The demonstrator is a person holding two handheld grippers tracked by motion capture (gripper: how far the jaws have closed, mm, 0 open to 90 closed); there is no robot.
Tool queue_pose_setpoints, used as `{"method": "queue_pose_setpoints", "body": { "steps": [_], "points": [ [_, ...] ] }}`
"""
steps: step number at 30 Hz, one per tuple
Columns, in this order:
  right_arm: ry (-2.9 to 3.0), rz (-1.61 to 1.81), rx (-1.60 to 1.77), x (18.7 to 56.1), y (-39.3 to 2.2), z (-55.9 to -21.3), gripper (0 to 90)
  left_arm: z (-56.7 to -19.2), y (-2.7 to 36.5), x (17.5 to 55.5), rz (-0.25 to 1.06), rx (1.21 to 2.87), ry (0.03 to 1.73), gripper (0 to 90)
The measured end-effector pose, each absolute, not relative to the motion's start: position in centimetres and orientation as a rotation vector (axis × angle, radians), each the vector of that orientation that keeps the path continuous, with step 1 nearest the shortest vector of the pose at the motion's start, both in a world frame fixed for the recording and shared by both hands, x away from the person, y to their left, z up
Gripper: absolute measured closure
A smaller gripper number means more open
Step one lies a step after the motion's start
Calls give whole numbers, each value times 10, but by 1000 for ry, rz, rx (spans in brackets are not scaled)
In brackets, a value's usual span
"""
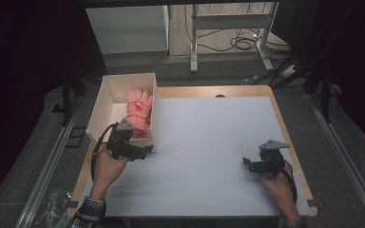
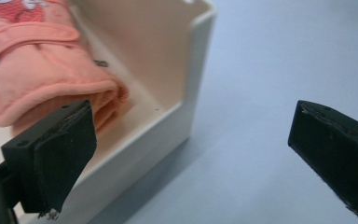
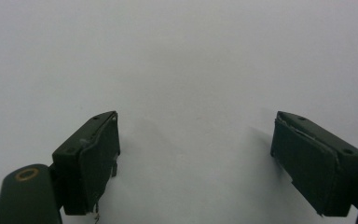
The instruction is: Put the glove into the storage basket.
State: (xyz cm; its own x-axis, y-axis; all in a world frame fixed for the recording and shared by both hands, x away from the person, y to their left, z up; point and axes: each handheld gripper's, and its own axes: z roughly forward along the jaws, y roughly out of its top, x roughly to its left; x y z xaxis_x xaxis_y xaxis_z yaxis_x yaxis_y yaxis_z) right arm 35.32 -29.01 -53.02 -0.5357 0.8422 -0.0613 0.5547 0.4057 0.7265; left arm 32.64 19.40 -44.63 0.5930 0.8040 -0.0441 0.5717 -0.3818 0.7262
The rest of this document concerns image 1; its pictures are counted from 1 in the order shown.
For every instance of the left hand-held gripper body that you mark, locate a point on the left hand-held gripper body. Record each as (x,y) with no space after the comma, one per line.
(119,142)

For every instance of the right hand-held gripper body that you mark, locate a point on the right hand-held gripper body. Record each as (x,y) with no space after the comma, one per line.
(272,161)

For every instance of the white cardboard box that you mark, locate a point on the white cardboard box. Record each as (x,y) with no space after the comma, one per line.
(120,107)

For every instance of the person's right hand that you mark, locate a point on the person's right hand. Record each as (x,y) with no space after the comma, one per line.
(283,193)

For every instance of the person's left hand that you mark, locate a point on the person's left hand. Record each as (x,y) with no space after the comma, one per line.
(106,174)

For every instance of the light blue table mat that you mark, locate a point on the light blue table mat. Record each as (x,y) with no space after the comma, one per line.
(202,177)

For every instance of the black stand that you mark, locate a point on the black stand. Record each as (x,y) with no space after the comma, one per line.
(326,95)
(67,98)

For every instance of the white power strip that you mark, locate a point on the white power strip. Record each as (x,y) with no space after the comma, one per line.
(289,71)

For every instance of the clear plastic bag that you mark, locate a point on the clear plastic bag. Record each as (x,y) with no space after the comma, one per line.
(53,209)

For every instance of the white cabinet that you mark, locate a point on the white cabinet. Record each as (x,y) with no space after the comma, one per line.
(130,30)

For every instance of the dark curtain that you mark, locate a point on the dark curtain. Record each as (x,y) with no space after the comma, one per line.
(345,47)
(19,79)

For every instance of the black floor bracket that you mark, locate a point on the black floor bracket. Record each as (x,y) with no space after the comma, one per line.
(76,136)

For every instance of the metal floor rail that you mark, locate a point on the metal floor rail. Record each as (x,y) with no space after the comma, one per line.
(345,158)
(47,171)

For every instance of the grey metal desk frame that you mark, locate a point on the grey metal desk frame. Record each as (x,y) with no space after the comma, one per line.
(231,20)

